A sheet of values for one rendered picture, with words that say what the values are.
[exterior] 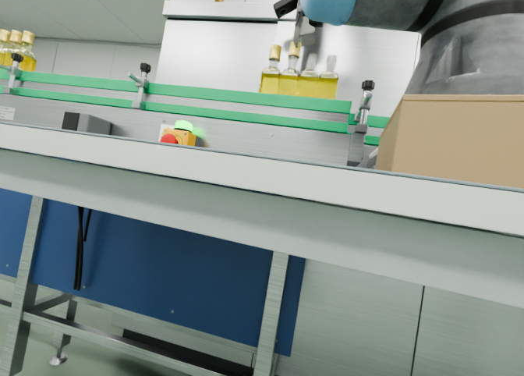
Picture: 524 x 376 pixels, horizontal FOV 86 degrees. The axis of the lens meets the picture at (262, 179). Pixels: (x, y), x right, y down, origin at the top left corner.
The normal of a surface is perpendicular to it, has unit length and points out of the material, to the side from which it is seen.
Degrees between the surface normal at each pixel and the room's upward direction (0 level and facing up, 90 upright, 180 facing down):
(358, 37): 90
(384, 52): 90
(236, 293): 90
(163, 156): 90
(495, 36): 74
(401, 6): 158
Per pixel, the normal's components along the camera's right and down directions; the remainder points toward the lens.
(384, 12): -0.11, 0.97
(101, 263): -0.20, -0.07
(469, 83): -0.65, -0.11
